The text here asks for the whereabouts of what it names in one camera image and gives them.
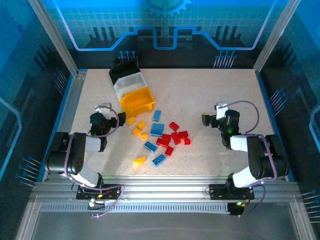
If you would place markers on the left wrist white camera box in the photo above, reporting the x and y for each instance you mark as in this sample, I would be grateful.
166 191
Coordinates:
106 110

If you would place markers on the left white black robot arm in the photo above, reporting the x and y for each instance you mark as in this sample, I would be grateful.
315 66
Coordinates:
75 150

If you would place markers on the wide aluminium base rail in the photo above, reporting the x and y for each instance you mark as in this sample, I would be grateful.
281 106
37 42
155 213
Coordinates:
162 186

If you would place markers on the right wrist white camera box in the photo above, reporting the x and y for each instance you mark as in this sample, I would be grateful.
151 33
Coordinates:
221 112

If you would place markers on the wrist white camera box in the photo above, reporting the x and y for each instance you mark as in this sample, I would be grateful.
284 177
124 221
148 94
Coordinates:
106 110
221 112

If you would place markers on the aluminium frame post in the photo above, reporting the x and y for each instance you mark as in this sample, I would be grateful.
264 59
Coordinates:
275 37
53 37

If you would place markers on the black controller board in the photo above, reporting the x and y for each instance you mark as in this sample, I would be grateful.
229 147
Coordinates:
96 207
236 210

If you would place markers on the black plastic bin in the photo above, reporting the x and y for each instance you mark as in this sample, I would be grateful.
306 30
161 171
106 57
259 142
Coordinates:
125 67

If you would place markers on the yellow plastic bin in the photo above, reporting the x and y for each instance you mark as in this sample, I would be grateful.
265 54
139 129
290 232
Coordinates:
136 102

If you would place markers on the white translucent plastic bin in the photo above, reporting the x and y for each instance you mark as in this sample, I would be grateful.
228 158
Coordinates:
130 83

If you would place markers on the aluminium side rail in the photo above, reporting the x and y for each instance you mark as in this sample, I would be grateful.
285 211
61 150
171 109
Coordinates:
75 95

